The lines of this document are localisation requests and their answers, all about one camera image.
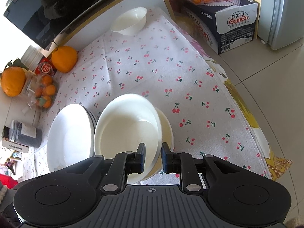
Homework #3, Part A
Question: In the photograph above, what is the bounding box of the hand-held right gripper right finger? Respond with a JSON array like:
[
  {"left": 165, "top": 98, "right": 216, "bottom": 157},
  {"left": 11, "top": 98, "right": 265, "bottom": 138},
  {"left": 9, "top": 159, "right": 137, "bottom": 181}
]
[{"left": 161, "top": 143, "right": 240, "bottom": 193}]

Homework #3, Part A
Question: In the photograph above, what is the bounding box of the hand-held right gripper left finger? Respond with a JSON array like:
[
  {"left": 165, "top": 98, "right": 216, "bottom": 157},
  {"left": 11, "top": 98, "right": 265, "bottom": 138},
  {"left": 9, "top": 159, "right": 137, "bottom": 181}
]
[{"left": 68, "top": 143, "right": 145, "bottom": 193}]

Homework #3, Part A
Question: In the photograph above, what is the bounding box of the large cream bowl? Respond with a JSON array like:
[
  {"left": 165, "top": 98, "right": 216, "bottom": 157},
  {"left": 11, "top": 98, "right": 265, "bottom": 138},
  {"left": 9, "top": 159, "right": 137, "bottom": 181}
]
[{"left": 142, "top": 106, "right": 174, "bottom": 180}]

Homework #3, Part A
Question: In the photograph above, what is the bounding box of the small white bowl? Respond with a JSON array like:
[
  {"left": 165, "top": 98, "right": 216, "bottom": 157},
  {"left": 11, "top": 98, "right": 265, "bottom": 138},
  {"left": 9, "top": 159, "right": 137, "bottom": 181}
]
[{"left": 94, "top": 93, "right": 162, "bottom": 185}]

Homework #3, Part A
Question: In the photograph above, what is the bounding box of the blue patterned white plate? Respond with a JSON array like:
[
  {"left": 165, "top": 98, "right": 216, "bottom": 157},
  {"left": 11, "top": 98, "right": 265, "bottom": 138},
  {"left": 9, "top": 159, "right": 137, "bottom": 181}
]
[{"left": 47, "top": 104, "right": 95, "bottom": 173}]

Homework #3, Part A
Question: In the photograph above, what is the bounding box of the cherry print tablecloth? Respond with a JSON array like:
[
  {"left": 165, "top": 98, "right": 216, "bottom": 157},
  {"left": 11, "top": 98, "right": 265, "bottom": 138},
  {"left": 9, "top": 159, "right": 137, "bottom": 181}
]
[{"left": 22, "top": 7, "right": 272, "bottom": 186}]

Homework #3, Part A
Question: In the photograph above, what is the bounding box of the clear box of small oranges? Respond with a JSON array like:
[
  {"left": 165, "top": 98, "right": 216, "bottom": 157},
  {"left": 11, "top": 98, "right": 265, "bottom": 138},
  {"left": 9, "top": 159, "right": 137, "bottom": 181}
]
[{"left": 26, "top": 73, "right": 59, "bottom": 110}]

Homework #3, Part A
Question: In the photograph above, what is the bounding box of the dark jar with label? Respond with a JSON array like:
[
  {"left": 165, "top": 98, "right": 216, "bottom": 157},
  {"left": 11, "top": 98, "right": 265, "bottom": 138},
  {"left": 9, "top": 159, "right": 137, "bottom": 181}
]
[{"left": 2, "top": 120, "right": 43, "bottom": 148}]

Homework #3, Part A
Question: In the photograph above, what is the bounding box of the red labelled packet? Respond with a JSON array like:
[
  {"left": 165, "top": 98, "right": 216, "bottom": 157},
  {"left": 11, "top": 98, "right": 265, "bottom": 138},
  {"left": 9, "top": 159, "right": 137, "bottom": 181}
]
[{"left": 34, "top": 58, "right": 57, "bottom": 77}]

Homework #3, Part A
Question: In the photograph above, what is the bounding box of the flared white bowl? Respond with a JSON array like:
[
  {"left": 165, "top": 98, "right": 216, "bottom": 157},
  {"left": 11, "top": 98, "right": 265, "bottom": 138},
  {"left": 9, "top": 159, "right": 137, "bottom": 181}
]
[{"left": 111, "top": 7, "right": 148, "bottom": 36}]

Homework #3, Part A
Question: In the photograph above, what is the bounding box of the stack of white paper cups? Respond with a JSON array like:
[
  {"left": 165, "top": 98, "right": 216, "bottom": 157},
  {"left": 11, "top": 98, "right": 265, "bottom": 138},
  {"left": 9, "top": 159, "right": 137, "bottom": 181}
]
[{"left": 20, "top": 45, "right": 42, "bottom": 72}]

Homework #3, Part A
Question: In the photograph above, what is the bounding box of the large orange with leaves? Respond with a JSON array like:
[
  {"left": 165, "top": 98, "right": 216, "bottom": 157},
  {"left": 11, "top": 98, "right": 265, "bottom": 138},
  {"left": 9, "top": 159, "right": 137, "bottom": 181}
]
[{"left": 0, "top": 59, "right": 26, "bottom": 97}]

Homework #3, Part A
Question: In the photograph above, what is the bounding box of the printed cardboard box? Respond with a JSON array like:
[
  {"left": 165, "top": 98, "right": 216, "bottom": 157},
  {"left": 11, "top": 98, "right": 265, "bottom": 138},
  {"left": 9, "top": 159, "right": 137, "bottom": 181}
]
[{"left": 182, "top": 0, "right": 260, "bottom": 55}]

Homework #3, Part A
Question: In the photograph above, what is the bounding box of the black glass appliance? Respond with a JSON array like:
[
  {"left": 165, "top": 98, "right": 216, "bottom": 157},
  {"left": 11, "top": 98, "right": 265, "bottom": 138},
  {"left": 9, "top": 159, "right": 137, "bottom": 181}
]
[{"left": 3, "top": 0, "right": 141, "bottom": 51}]

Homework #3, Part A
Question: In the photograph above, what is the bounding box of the white refrigerator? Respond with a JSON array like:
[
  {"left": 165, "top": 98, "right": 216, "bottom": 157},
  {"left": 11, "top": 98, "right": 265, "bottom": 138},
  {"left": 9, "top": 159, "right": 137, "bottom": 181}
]
[{"left": 255, "top": 0, "right": 304, "bottom": 51}]

